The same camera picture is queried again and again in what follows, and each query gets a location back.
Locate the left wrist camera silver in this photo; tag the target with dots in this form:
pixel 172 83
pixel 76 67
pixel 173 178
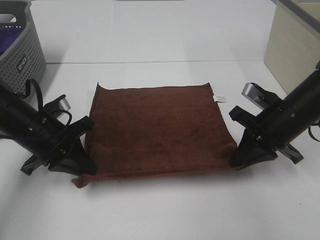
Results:
pixel 59 103

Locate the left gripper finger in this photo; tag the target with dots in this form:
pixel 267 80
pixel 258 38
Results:
pixel 31 164
pixel 73 160

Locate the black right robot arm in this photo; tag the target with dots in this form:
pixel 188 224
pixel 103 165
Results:
pixel 306 104

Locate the purple cloth in basket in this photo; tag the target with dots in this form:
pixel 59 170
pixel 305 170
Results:
pixel 7 37

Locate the beige storage bin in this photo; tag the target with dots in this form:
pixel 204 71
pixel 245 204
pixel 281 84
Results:
pixel 293 48

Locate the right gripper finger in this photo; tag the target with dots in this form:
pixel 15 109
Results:
pixel 251 151
pixel 292 153

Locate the brown towel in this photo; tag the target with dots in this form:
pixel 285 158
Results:
pixel 155 132

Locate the grey perforated laundry basket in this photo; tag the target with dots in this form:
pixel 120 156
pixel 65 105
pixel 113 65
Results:
pixel 24 59

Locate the white towel care label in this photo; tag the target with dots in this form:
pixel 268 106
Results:
pixel 220 99

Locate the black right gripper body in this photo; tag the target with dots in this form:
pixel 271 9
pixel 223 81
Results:
pixel 273 126

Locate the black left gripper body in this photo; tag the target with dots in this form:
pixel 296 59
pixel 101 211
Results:
pixel 50 136

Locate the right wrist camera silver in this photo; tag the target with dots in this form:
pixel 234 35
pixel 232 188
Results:
pixel 259 96

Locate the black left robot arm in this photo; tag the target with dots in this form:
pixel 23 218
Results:
pixel 16 116

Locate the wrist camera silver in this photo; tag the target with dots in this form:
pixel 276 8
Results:
pixel 59 103
pixel 259 96

